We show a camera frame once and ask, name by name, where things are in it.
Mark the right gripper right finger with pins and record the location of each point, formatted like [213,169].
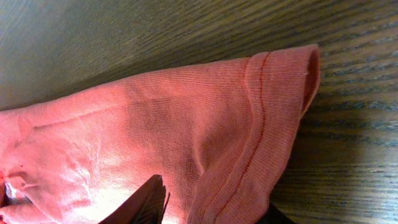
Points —
[274,216]

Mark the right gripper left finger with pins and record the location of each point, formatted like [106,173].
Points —
[147,205]

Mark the orange soccer t-shirt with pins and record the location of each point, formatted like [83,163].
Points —
[219,134]

